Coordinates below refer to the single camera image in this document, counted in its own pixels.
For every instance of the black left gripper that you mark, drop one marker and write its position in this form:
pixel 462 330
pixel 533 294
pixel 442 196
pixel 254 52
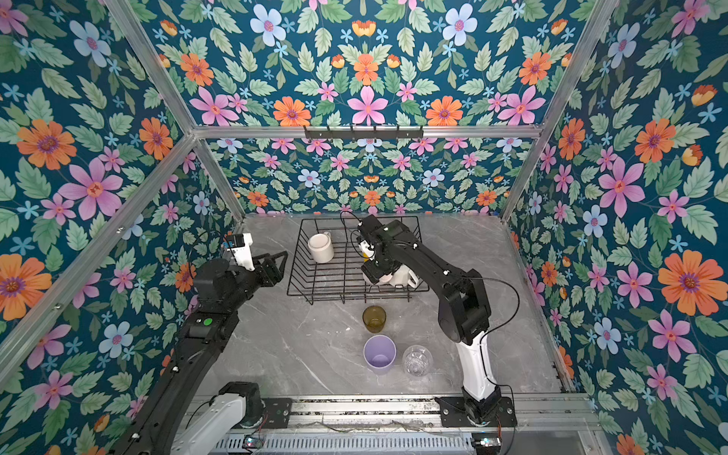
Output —
pixel 273 276

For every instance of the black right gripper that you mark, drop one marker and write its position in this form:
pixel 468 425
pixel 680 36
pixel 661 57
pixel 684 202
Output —
pixel 374 268

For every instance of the cream faceted mug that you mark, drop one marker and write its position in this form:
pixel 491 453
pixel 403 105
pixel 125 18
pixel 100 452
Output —
pixel 404 277

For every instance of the white mug red inside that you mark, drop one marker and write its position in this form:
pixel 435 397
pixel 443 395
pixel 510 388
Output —
pixel 321 248

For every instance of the white mug pink handle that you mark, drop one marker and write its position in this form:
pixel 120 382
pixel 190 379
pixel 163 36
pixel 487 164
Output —
pixel 386 280

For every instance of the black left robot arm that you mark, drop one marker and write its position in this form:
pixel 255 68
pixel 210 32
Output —
pixel 222 288

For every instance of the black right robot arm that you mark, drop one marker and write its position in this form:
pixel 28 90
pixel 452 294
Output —
pixel 464 311

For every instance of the olive green glass cup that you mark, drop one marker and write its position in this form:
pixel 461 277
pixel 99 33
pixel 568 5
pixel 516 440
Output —
pixel 374 318

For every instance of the lilac plastic cup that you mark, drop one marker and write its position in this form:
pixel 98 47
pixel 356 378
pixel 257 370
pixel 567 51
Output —
pixel 379 353

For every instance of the clear glass cup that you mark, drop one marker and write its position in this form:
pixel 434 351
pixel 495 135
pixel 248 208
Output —
pixel 417 361

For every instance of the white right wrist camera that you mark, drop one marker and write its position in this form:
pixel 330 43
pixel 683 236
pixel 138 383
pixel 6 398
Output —
pixel 367 249

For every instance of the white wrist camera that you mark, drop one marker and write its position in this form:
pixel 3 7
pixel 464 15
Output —
pixel 367 249
pixel 239 248

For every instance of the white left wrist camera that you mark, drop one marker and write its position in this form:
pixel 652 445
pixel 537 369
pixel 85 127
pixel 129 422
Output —
pixel 239 248

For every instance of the black wire dish rack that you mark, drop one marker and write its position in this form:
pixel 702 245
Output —
pixel 341 279

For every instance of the black hook rail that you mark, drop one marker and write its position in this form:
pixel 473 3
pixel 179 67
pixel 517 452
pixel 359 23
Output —
pixel 359 133

